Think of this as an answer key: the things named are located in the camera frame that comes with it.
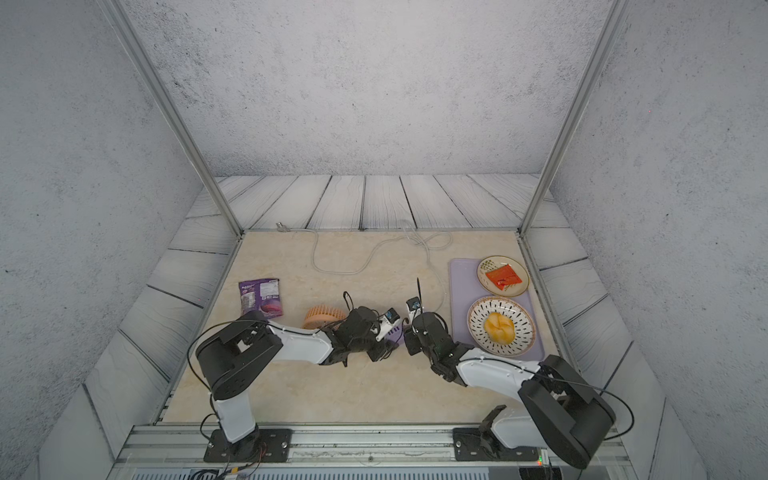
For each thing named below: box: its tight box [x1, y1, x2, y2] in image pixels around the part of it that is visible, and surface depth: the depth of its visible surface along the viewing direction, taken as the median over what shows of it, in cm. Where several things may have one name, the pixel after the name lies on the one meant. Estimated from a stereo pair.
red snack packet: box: [485, 264, 523, 291], surface depth 106 cm
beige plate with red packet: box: [477, 255, 530, 298], surface depth 107 cm
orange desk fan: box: [302, 305, 347, 330], surface depth 84 cm
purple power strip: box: [385, 323, 405, 345], surface depth 84 cm
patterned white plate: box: [467, 296, 536, 358], surface depth 95 cm
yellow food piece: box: [484, 312, 515, 345], surface depth 91 cm
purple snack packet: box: [238, 278, 283, 319], surface depth 101 cm
